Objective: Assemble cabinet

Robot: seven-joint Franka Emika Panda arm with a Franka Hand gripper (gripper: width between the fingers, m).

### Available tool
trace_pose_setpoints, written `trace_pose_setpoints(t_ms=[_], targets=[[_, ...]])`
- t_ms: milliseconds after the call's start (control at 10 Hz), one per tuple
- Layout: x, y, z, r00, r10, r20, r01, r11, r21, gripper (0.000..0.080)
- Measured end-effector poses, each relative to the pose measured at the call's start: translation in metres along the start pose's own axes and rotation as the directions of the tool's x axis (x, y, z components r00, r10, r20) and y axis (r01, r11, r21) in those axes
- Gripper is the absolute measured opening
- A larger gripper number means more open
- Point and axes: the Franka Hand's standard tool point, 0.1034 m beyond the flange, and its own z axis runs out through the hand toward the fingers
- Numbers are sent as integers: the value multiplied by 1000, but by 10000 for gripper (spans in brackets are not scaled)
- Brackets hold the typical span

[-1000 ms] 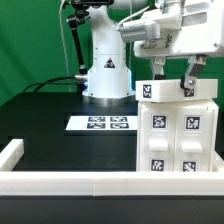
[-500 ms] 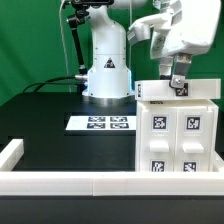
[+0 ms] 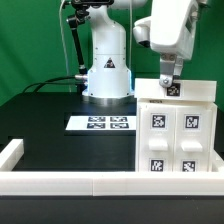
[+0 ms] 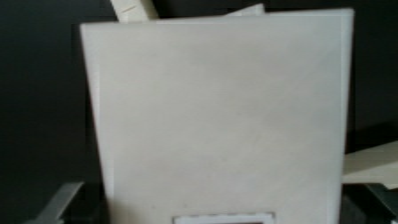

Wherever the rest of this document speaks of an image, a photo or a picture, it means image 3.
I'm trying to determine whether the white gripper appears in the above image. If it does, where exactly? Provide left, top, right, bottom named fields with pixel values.
left=150, top=0, right=198, bottom=88

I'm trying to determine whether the white cabinet body box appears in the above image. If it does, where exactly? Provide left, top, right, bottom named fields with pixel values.
left=135, top=100, right=217, bottom=172

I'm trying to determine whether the small white cube part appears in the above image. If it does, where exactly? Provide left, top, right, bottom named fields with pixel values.
left=135, top=78, right=217, bottom=102

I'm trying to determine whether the white cabinet door panel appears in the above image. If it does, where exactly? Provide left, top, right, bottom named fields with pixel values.
left=173, top=103, right=215, bottom=172

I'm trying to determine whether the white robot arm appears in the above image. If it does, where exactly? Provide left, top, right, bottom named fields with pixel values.
left=82, top=0, right=209, bottom=105

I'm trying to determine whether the white fiducial marker sheet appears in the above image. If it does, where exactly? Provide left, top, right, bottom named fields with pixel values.
left=66, top=116, right=136, bottom=131

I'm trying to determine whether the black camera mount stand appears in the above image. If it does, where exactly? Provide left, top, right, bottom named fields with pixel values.
left=65, top=0, right=114, bottom=94

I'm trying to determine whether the black cable bundle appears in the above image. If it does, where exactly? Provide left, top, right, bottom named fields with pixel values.
left=22, top=75, right=88, bottom=94

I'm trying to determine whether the white hanging cable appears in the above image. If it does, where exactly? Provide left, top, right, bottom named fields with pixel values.
left=58, top=0, right=73, bottom=94

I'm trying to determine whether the white U-shaped border frame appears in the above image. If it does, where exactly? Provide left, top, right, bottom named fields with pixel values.
left=0, top=139, right=224, bottom=196

